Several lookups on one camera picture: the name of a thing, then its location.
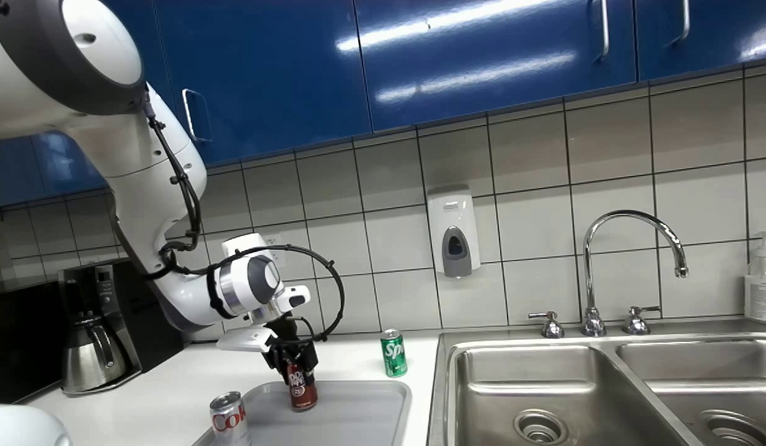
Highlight blue upper cabinets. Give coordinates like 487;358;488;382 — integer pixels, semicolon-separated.
0;0;766;207

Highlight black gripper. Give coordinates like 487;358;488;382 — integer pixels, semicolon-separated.
266;316;317;386

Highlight silver diet soda can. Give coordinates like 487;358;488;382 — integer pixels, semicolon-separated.
209;391;246;433

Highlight clear soap pump bottle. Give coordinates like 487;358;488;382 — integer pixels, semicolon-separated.
744;232;766;323

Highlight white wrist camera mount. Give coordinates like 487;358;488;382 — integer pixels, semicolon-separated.
219;326;278;351

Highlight right chrome faucet handle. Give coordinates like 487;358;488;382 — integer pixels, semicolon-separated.
624;305;660;335

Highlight red soda can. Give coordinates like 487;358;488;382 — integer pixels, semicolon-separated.
287;362;317;411

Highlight left chrome faucet handle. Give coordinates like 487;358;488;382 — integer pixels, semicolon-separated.
531;310;566;340

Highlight grey plastic tray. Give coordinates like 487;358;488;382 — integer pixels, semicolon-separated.
194;380;411;446

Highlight chrome gooseneck faucet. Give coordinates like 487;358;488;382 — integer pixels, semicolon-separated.
583;207;690;336

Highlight green Sprite can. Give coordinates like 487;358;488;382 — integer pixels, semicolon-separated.
380;330;406;376

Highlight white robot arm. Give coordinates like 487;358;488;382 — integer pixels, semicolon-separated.
0;0;316;386

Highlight chrome faucet handle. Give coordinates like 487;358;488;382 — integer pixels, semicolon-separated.
624;305;660;335
531;310;566;340

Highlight white wall soap dispenser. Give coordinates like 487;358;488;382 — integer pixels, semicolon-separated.
428;188;480;277

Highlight stainless steel double sink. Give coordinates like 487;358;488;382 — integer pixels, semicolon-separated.
427;332;766;446

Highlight black coffee maker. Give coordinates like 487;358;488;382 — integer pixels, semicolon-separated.
0;259;185;403

